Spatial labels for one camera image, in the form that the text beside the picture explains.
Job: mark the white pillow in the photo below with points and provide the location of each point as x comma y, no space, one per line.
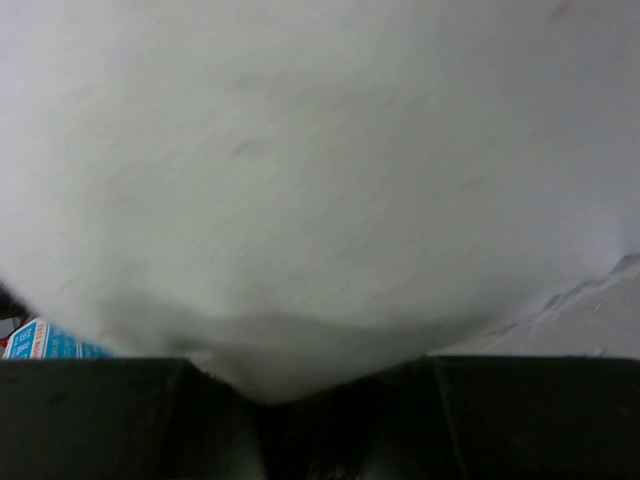
294,194

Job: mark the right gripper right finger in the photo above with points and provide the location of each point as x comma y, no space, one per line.
465,418

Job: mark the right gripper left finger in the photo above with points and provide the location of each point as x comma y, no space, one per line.
122,419

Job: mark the blue white pillow tag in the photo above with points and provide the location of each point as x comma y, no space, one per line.
40,339

